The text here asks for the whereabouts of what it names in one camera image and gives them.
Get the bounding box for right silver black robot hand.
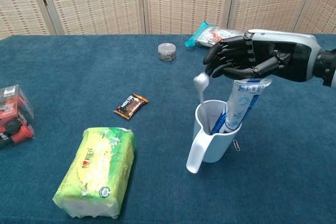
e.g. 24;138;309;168
203;29;322;82

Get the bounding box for blue white toothpaste tube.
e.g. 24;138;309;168
209;78;273;136

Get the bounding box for white toothbrush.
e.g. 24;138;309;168
193;71;210;103

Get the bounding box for white plastic mug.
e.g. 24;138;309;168
186;99;243;174

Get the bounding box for woven folding screen panel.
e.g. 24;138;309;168
141;0;236;35
0;0;57;40
227;0;320;35
34;0;146;35
292;0;336;35

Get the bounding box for teal snack package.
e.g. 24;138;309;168
184;21;245;48

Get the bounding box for clear jar of pins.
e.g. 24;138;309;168
157;42;177;62

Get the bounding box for brown coffee sachet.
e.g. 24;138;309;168
113;93;150;121

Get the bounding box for blue table cloth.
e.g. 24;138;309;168
0;34;336;224

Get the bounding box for green tissue pack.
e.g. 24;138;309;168
52;126;137;219

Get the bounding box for clear box red black items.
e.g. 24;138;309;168
0;84;36;149

